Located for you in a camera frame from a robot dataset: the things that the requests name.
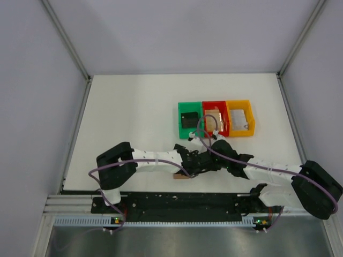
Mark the brown leather card holder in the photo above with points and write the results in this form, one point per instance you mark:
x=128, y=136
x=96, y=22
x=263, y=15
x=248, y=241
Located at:
x=180, y=176

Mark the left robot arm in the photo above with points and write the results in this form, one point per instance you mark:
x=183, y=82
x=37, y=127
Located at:
x=118, y=164

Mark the red plastic bin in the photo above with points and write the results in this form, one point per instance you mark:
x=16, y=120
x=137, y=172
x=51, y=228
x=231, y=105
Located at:
x=221, y=105

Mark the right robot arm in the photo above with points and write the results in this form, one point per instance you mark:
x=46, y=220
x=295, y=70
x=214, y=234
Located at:
x=308, y=186

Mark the silver cards stack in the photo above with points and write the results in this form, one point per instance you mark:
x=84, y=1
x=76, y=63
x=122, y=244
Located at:
x=239, y=121

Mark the grey cable duct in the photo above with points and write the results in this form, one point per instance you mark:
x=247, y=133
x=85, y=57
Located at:
x=109, y=222

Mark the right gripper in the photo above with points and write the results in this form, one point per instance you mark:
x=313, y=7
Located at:
x=217, y=167

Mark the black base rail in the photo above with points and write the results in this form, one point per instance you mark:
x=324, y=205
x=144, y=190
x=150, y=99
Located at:
x=188, y=207

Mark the gold cards stack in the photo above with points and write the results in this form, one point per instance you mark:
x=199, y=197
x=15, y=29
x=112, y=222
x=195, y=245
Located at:
x=213, y=120

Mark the aluminium frame profile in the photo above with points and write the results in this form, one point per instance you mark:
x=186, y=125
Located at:
x=65, y=38

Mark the yellow plastic bin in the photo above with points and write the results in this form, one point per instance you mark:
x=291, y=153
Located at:
x=246, y=106

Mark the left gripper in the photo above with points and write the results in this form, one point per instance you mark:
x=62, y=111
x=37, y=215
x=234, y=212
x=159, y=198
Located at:
x=177, y=146

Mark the black cards stack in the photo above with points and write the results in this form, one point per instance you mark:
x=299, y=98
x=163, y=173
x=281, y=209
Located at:
x=189, y=120

